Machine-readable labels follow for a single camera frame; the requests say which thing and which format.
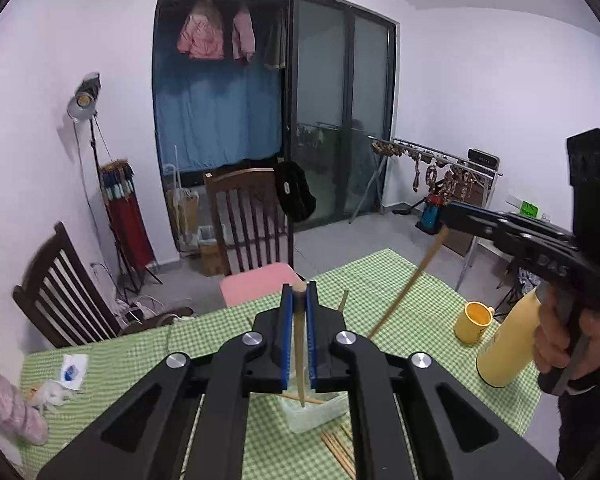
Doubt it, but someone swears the long wooden chopstick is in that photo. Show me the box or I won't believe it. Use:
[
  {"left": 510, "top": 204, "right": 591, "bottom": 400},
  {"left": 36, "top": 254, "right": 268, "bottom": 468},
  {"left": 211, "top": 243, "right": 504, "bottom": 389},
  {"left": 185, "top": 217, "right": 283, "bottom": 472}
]
[
  {"left": 292, "top": 284, "right": 309, "bottom": 409},
  {"left": 366, "top": 225, "right": 451, "bottom": 339}
]

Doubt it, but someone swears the cardboard box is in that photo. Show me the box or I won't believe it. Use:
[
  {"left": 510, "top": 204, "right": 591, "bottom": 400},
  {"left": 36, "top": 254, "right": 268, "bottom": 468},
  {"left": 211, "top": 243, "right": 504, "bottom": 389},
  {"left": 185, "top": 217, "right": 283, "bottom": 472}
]
[{"left": 198, "top": 225, "right": 228, "bottom": 277}]

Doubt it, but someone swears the string of dried sausages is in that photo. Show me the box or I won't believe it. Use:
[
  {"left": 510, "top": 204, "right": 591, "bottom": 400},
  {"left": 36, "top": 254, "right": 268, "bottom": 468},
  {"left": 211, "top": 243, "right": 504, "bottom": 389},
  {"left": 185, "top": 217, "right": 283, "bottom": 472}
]
[{"left": 371, "top": 141, "right": 476, "bottom": 208}]

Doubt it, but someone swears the large pink jacket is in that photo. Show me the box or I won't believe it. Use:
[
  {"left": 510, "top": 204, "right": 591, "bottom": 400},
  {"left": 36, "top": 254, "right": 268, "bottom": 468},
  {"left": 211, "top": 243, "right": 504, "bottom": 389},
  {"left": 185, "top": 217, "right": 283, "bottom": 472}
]
[{"left": 176, "top": 0, "right": 226, "bottom": 61}]

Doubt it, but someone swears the yellow mug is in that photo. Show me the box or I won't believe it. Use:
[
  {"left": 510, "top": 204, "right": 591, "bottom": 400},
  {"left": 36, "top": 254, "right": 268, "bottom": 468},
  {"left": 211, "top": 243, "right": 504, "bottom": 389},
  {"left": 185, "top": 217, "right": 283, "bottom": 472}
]
[{"left": 453, "top": 302, "right": 496, "bottom": 345}]

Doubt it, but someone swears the pink ribbed vase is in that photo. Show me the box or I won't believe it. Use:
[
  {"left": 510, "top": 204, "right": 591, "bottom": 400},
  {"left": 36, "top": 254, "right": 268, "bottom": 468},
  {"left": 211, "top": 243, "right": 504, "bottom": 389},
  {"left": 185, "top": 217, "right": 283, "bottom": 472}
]
[{"left": 0, "top": 320, "right": 49, "bottom": 447}]

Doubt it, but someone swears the set of wooden chopsticks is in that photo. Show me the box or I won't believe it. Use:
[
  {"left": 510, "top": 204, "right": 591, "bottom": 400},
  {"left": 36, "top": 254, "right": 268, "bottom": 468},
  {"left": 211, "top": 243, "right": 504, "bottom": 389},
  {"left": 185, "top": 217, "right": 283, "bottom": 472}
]
[{"left": 282, "top": 289, "right": 357, "bottom": 479}]

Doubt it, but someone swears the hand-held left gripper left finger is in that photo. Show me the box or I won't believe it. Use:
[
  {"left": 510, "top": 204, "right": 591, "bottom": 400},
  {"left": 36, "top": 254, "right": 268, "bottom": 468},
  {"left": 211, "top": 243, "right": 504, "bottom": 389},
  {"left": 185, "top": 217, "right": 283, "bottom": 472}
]
[{"left": 36, "top": 284, "right": 295, "bottom": 480}]

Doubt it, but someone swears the person's right hand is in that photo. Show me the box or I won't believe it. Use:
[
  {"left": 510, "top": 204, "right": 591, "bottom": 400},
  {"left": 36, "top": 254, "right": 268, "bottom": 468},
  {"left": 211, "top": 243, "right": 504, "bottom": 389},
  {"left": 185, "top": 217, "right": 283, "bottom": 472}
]
[{"left": 532, "top": 285, "right": 600, "bottom": 378}]

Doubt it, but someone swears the beige hanging garment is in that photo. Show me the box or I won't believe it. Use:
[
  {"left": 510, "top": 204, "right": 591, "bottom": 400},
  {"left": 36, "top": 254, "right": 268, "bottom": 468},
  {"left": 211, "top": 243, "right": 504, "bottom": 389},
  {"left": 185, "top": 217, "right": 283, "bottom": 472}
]
[{"left": 264, "top": 10, "right": 288, "bottom": 71}]

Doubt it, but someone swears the white cable tangle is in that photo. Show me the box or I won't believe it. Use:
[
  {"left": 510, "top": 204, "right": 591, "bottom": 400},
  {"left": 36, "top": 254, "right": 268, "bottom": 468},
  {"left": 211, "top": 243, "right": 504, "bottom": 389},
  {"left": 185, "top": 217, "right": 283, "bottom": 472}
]
[{"left": 115, "top": 294, "right": 181, "bottom": 327}]

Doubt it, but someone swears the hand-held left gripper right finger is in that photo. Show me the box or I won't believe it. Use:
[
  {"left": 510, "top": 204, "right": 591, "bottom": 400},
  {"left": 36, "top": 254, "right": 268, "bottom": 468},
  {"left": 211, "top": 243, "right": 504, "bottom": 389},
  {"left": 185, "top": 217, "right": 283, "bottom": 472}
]
[{"left": 305, "top": 281, "right": 563, "bottom": 480}]

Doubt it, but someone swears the brown wooden chair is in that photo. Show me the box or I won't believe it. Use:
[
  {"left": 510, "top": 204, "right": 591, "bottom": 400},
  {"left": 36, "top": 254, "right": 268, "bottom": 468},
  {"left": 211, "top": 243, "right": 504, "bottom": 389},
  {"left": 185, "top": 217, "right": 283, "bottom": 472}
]
[{"left": 203, "top": 167, "right": 296, "bottom": 281}]

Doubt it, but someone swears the red tasselled cloth bundle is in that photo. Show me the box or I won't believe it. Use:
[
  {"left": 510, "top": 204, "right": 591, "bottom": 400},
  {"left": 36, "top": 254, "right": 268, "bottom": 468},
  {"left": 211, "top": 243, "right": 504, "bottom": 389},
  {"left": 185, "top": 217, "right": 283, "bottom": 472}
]
[{"left": 98, "top": 158, "right": 157, "bottom": 272}]

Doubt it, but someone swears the studio lamp on stand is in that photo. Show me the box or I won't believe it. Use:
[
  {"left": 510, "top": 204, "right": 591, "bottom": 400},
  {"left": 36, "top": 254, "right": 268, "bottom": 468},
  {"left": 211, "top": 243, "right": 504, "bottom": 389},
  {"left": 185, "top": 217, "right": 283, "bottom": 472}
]
[{"left": 66, "top": 72, "right": 163, "bottom": 295}]

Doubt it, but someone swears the yellow thermos jug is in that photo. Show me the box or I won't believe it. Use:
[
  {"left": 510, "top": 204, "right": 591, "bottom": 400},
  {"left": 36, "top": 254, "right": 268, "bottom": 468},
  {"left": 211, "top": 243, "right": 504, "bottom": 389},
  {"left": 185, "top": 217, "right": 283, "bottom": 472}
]
[{"left": 476, "top": 287, "right": 543, "bottom": 388}]

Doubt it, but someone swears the small pink jacket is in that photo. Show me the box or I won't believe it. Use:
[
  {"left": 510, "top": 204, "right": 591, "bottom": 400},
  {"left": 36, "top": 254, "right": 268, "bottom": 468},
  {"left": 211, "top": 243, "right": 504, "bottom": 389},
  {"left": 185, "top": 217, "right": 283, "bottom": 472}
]
[{"left": 231, "top": 4, "right": 257, "bottom": 67}]

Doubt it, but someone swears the metal drying rack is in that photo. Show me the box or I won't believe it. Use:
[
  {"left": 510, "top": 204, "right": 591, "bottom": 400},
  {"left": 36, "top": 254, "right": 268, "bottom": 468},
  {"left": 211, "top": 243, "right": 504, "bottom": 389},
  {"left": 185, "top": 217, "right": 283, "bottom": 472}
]
[{"left": 347, "top": 135, "right": 503, "bottom": 293}]

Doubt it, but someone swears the blue hanging sheet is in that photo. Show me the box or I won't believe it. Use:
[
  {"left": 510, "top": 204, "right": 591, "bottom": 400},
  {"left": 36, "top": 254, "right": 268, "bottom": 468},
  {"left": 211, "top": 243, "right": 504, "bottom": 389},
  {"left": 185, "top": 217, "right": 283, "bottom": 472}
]
[{"left": 155, "top": 55, "right": 283, "bottom": 176}]

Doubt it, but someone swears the brown paper bag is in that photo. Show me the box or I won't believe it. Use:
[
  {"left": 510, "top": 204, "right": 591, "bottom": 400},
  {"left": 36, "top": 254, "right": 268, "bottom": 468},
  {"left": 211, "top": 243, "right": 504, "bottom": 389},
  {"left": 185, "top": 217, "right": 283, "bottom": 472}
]
[{"left": 166, "top": 187, "right": 201, "bottom": 252}]

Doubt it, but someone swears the person's right forearm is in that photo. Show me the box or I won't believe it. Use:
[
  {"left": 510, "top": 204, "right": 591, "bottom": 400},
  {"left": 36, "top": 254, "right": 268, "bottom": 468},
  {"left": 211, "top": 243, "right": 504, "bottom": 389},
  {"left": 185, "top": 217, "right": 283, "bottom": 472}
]
[{"left": 555, "top": 340, "right": 600, "bottom": 480}]

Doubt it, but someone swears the dark wooden chair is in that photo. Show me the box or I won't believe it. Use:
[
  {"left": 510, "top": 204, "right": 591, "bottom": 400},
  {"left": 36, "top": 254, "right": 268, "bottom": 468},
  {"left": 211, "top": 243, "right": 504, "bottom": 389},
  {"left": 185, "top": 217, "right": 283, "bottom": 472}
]
[{"left": 12, "top": 221, "right": 196, "bottom": 348}]

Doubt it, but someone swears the white packet with blue print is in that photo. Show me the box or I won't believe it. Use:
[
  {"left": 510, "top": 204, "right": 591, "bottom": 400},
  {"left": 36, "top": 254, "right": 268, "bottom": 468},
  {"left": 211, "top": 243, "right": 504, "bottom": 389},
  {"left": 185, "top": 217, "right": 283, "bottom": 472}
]
[{"left": 60, "top": 353, "right": 90, "bottom": 390}]

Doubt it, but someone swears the clear plastic container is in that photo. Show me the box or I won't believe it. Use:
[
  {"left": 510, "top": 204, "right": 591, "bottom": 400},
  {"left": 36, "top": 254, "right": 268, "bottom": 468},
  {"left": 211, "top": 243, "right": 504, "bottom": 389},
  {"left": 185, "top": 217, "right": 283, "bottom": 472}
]
[{"left": 278, "top": 390, "right": 351, "bottom": 435}]

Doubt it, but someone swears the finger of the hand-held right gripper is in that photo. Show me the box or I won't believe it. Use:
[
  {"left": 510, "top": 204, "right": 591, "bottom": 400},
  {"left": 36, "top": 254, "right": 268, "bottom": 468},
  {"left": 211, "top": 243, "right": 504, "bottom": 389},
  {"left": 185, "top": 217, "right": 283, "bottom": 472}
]
[
  {"left": 442, "top": 207, "right": 532, "bottom": 257},
  {"left": 447, "top": 202, "right": 576, "bottom": 249}
]

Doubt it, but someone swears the black rectangular device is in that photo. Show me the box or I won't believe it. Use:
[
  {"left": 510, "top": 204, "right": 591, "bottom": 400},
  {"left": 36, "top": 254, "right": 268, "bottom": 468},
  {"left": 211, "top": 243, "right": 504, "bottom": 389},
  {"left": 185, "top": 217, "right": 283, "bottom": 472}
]
[{"left": 467, "top": 149, "right": 501, "bottom": 167}]

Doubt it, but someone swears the green checkered tablecloth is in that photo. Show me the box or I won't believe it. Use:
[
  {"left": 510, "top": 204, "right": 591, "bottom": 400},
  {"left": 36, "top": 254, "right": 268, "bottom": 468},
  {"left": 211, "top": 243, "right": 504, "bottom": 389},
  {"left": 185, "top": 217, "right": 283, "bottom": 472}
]
[{"left": 19, "top": 248, "right": 566, "bottom": 480}]

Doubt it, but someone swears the pink seat cushion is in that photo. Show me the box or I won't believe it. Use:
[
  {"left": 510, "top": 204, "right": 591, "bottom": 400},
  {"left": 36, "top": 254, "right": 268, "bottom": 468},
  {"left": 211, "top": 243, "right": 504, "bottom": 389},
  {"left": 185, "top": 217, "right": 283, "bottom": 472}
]
[{"left": 219, "top": 262, "right": 306, "bottom": 308}]

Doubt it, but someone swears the blue and red canister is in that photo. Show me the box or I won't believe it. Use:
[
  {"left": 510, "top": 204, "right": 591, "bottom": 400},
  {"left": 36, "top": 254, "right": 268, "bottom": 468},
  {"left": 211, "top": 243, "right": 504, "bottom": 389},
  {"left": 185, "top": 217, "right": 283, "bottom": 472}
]
[{"left": 415, "top": 192, "right": 443, "bottom": 235}]

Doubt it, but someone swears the black framed sliding door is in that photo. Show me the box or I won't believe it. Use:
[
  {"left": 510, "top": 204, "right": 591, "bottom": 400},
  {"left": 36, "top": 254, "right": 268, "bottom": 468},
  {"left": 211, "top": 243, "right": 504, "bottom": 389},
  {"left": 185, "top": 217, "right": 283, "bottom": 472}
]
[{"left": 287, "top": 0, "right": 398, "bottom": 233}]

